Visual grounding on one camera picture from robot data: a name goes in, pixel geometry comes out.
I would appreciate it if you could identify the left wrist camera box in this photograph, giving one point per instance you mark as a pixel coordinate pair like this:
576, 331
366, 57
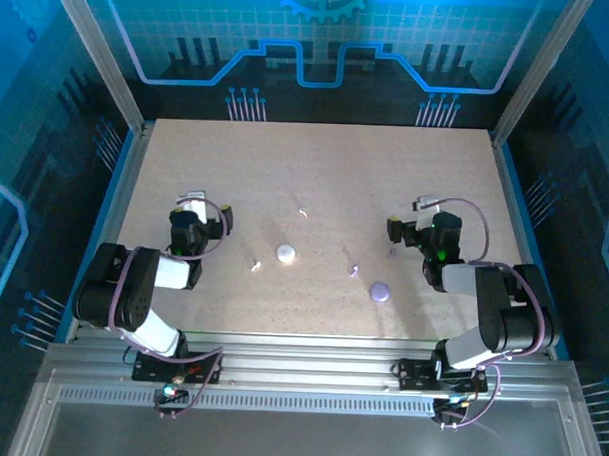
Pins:
197, 206

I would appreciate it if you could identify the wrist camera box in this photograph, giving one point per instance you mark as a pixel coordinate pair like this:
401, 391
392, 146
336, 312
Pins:
197, 206
427, 207

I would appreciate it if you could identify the right base connector board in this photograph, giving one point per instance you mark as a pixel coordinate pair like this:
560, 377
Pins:
451, 405

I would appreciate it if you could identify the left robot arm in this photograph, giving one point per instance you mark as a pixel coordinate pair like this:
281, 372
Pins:
168, 273

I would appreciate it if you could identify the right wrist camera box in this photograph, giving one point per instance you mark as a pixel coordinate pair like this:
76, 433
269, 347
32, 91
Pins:
427, 207

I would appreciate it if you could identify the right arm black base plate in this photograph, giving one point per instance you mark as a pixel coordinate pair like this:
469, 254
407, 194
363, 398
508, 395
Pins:
414, 374

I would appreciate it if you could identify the blue table edge strip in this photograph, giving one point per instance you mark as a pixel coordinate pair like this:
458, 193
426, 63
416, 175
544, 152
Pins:
100, 221
532, 236

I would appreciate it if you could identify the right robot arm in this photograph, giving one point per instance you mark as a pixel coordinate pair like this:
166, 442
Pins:
507, 305

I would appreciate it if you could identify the grey metal panel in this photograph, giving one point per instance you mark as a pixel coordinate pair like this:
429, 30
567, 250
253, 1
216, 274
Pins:
302, 443

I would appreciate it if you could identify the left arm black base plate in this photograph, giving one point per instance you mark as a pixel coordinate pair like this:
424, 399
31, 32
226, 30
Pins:
204, 369

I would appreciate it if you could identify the white earbud charging case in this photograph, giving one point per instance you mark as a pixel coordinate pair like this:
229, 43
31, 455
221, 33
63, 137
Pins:
286, 254

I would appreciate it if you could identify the aluminium mounting rail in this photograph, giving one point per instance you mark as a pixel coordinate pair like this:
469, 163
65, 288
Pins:
305, 358

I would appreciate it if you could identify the left base connector board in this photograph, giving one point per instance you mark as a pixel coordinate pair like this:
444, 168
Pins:
171, 393

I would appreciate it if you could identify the purple earbud charging case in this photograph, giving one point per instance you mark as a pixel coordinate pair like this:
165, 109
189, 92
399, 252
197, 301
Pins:
379, 292

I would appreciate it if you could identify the aluminium frame post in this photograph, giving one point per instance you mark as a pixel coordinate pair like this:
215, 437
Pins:
101, 56
537, 71

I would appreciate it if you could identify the base connector board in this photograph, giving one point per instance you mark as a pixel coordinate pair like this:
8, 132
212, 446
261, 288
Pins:
451, 405
171, 393

